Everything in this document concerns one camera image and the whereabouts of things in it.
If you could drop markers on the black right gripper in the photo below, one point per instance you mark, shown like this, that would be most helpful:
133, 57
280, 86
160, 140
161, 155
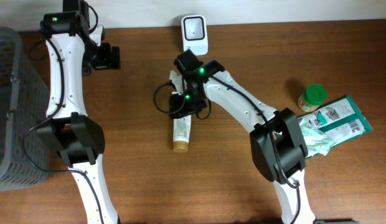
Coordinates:
183, 109

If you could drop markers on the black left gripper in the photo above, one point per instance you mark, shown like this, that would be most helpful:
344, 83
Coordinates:
109, 61

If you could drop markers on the white cream tube gold cap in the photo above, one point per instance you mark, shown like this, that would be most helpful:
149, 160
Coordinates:
181, 134

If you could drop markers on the green lid jar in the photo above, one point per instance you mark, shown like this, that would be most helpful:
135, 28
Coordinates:
312, 98

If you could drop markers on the mint green tissue pack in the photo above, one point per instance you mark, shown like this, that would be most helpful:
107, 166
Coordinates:
316, 141

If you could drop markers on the green wipes pack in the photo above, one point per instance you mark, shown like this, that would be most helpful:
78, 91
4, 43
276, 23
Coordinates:
342, 120

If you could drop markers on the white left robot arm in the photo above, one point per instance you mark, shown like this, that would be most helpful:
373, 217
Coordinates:
75, 49

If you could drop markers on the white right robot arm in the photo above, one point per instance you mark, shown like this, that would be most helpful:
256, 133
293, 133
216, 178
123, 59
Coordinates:
277, 144

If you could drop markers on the white barcode scanner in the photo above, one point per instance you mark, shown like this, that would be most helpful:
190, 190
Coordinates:
194, 34

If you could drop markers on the grey plastic mesh basket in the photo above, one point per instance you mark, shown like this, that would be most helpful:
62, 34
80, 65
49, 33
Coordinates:
23, 101

